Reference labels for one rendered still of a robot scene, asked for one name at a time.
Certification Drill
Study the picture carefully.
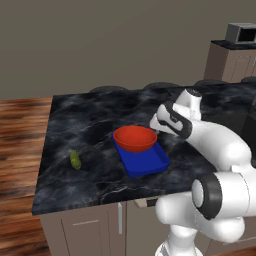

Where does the pale horizontal door handle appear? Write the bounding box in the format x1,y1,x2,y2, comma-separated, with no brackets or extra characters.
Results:
72,218,101,227

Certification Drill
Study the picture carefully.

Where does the green cucumber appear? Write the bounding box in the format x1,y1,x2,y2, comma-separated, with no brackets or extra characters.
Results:
69,149,83,171

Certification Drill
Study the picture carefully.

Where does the blue tray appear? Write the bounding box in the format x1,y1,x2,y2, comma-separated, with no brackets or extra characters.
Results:
112,133,171,179

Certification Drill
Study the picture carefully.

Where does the brown cupboard run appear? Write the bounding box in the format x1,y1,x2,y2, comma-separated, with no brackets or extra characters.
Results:
202,39,256,85

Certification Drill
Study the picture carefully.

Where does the white vertical door handle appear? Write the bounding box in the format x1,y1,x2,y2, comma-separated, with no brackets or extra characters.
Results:
117,201,124,236

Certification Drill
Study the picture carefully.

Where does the dark round stool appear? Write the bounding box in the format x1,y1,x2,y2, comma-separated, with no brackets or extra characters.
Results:
143,81,181,91
193,78,228,87
88,85,130,95

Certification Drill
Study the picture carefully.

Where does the grey microwave oven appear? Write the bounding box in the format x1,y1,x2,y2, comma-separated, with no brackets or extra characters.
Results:
224,22,256,45

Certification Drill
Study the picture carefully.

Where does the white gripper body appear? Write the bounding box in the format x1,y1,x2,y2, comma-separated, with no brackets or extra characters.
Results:
148,112,168,136

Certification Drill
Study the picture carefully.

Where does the brown cupboard door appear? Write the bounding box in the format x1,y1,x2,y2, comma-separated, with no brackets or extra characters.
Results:
125,199,174,256
59,209,114,256

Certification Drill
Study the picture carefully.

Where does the red bowl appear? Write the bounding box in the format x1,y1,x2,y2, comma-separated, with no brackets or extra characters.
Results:
112,125,159,154

